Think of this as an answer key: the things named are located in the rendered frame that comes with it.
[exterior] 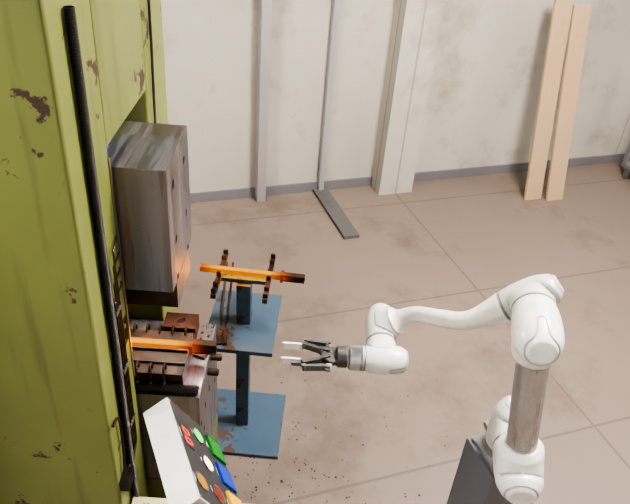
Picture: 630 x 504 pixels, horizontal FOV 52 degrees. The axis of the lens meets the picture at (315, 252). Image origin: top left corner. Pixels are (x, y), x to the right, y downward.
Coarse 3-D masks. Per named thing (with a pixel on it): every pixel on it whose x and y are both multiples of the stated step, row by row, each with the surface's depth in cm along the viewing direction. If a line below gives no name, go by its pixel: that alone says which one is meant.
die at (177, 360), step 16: (144, 336) 227; (160, 336) 227; (176, 336) 228; (192, 336) 229; (144, 352) 220; (160, 352) 221; (176, 352) 222; (144, 368) 216; (160, 368) 216; (176, 368) 217
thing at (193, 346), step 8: (136, 344) 222; (144, 344) 222; (152, 344) 222; (160, 344) 222; (168, 344) 222; (176, 344) 222; (184, 344) 223; (192, 344) 221; (200, 344) 222; (208, 344) 222; (216, 344) 223; (192, 352) 222; (200, 352) 224; (208, 352) 224; (216, 352) 225
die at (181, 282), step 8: (184, 264) 203; (184, 272) 204; (184, 280) 205; (176, 288) 194; (128, 296) 196; (136, 296) 196; (144, 296) 196; (152, 296) 196; (160, 296) 196; (168, 296) 196; (176, 296) 196; (144, 304) 198; (152, 304) 198; (160, 304) 198; (168, 304) 197; (176, 304) 197
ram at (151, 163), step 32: (128, 128) 186; (160, 128) 188; (128, 160) 170; (160, 160) 171; (128, 192) 170; (160, 192) 170; (128, 224) 176; (160, 224) 176; (128, 256) 182; (160, 256) 181; (128, 288) 188; (160, 288) 188
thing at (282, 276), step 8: (208, 264) 273; (224, 272) 271; (232, 272) 271; (240, 272) 270; (248, 272) 270; (256, 272) 270; (264, 272) 271; (272, 272) 271; (280, 272) 272; (288, 272) 271; (280, 280) 270; (288, 280) 271; (296, 280) 271; (304, 280) 271
